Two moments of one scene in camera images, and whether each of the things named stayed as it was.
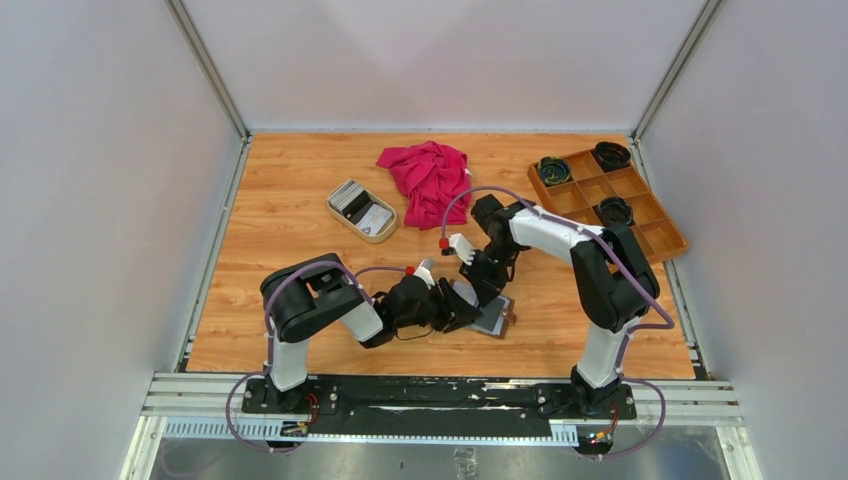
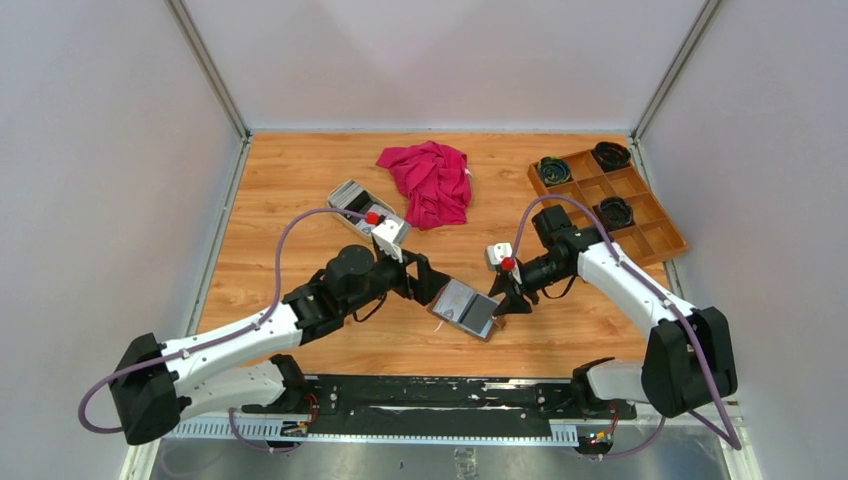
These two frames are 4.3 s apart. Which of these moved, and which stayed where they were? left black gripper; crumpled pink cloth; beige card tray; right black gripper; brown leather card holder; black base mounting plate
Moved: left black gripper; right black gripper
Stayed: black base mounting plate; brown leather card holder; beige card tray; crumpled pink cloth
